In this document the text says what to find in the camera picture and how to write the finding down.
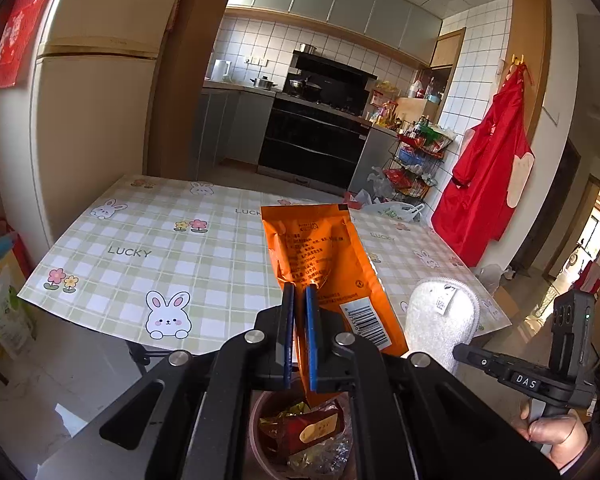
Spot red paper bag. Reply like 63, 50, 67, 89
0, 217, 31, 288

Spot white green print plastic bag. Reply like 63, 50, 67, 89
360, 200, 426, 223

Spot green packaged goods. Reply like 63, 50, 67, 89
420, 125, 456, 153

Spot grey kitchen base cabinets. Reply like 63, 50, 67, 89
192, 80, 401, 196

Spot dark red packet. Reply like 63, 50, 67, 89
275, 404, 342, 457

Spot pink plastic bin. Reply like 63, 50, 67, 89
247, 387, 361, 480

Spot red printed cloth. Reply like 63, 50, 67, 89
0, 0, 73, 90

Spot orange snack bag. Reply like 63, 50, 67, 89
259, 202, 410, 408

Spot black stove oven unit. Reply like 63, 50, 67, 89
257, 91, 373, 195

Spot grey upper kitchen cabinets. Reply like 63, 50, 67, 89
227, 0, 443, 68

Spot colourful food packages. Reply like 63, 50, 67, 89
367, 80, 401, 128

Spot red snack packets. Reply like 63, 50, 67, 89
382, 167, 433, 193

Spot red apron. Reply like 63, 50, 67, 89
430, 64, 536, 268

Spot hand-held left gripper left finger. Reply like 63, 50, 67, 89
40, 282, 297, 480

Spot wooden door frame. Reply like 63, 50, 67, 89
145, 0, 553, 181

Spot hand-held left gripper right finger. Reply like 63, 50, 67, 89
305, 284, 561, 480

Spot black wire storage rack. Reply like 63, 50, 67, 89
380, 122, 458, 211

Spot row of condiment bottles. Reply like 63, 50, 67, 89
397, 115, 433, 138

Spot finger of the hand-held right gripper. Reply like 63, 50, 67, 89
452, 342, 508, 378

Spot black wok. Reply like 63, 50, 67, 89
287, 76, 323, 97

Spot jars and oil bottles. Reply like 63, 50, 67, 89
407, 72, 443, 103

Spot cream refrigerator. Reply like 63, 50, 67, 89
0, 0, 188, 261

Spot plaid bunny tablecloth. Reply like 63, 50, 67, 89
17, 174, 513, 358

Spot black range hood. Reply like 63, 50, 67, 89
290, 52, 376, 92

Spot person's right hand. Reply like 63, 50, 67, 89
511, 400, 591, 468

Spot wooden wall shelf unit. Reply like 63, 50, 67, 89
427, 27, 467, 126

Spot light wooden doorway frame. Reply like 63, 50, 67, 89
542, 175, 600, 288

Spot dark wooden door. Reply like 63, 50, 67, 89
522, 137, 583, 273

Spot clear plastic wrapper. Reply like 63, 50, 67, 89
286, 432, 355, 478

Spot clear plastic bag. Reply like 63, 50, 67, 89
367, 166, 396, 201
475, 262, 516, 291

